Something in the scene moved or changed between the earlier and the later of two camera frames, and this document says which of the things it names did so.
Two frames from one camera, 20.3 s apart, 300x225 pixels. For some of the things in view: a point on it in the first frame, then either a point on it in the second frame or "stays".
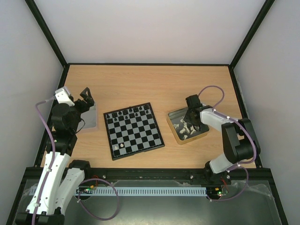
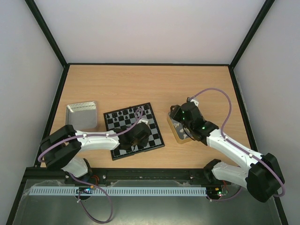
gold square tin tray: x=183 y=132 stays
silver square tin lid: x=89 y=117 stays
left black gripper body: x=84 y=108 -> x=143 y=143
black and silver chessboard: x=132 y=130 stays
